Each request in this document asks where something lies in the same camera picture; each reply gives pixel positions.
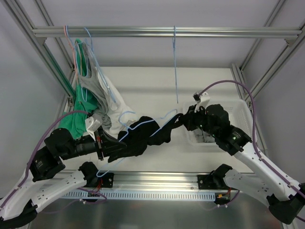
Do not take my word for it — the blue hanger of black top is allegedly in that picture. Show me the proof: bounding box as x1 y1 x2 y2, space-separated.
96 109 180 178

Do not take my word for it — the light grey tank top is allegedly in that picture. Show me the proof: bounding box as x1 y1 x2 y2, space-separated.
193 129 215 143

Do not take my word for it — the white tank top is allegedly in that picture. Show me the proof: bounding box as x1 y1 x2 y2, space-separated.
106 76 138 136

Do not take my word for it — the black tank top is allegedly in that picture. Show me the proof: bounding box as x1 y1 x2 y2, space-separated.
108 113 183 163

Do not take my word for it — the blue hanger of white top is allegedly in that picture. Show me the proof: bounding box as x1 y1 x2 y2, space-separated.
83 27 118 104

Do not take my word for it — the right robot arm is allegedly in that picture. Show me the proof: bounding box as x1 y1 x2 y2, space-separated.
97 104 305 224

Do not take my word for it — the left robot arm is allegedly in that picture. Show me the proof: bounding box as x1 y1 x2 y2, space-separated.
0 128 127 229

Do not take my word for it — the green tank top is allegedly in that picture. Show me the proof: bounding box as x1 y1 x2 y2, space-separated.
58 38 99 140

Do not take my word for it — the grey tank top on hanger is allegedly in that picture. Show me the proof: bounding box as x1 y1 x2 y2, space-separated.
79 43 112 128

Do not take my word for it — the white plastic basket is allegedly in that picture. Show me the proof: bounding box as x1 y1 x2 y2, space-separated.
184 99 253 151

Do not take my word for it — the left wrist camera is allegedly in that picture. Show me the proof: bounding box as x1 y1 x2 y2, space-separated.
85 114 102 138

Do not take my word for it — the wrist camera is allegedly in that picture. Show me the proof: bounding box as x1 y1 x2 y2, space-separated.
193 92 210 113
85 114 102 138

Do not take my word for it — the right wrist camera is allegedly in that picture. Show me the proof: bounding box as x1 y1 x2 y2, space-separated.
193 92 210 113

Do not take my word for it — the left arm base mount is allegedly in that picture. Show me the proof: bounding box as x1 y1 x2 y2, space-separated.
85 172 114 191

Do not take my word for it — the white cable duct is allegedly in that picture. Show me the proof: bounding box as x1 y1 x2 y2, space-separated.
62 189 216 202

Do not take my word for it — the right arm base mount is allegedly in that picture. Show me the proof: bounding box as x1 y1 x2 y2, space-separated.
197 170 230 190

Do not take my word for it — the pink wire hanger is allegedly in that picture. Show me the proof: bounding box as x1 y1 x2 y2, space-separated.
63 25 79 84

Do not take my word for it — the aluminium frame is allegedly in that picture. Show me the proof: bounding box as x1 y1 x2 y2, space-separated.
0 0 305 229

